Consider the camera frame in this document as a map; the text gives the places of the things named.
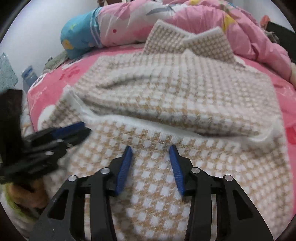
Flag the beige white houndstooth coat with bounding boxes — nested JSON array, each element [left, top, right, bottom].
[[42, 21, 293, 240]]

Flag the person's left hand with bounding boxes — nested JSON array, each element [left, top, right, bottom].
[[8, 179, 49, 208]]

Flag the green fuzzy sleeve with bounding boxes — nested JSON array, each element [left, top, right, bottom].
[[0, 182, 42, 232]]

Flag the pink floral plush blanket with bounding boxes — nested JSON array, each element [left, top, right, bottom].
[[28, 44, 295, 169]]

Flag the clear plastic water bottle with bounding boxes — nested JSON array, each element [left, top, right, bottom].
[[22, 65, 38, 93]]

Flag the grey green mat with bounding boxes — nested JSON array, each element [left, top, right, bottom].
[[43, 51, 69, 72]]

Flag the pink blue cartoon quilt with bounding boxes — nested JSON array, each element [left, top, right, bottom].
[[60, 0, 292, 80]]

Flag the black bed headboard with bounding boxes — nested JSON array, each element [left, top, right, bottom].
[[266, 22, 296, 61]]

